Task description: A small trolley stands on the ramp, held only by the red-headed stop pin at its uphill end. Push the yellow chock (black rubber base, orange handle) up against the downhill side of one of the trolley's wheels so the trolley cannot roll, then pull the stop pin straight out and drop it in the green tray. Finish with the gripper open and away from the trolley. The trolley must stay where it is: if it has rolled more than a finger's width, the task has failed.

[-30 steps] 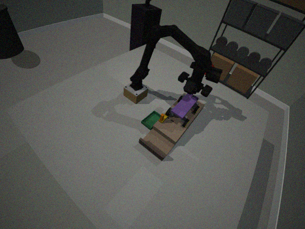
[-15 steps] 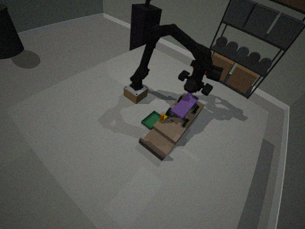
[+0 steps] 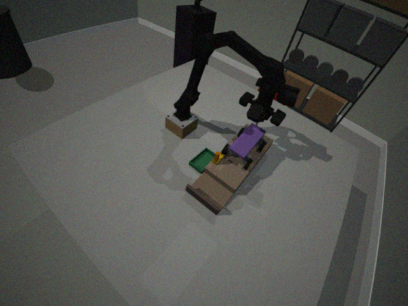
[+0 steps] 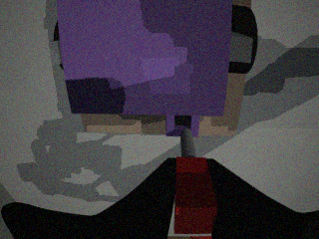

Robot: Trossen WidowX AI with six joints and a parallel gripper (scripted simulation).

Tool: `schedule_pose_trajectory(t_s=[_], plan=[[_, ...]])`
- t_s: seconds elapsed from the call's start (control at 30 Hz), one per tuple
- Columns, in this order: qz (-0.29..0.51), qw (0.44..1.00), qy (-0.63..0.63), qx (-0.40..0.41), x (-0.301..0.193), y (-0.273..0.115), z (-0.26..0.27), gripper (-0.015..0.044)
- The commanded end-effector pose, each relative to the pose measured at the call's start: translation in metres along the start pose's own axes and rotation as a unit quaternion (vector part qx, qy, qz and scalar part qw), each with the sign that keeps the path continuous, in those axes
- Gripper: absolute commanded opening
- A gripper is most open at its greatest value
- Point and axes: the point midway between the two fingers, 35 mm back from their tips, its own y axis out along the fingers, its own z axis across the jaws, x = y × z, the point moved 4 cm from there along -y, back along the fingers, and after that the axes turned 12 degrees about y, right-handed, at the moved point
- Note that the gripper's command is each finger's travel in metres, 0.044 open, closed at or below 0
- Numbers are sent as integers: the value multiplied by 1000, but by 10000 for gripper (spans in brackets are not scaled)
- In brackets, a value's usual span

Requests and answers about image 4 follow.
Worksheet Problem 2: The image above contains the red-headed pin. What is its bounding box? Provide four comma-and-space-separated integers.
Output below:
174, 127, 218, 234

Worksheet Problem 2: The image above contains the tan wooden ramp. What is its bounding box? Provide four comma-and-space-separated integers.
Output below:
81, 0, 251, 135

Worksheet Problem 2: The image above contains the purple trolley with black wheels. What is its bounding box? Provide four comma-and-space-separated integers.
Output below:
49, 0, 258, 136

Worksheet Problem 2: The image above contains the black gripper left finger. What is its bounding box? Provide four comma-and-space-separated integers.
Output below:
1, 158, 176, 239

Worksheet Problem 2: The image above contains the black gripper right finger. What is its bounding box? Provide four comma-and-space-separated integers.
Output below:
207, 158, 319, 239

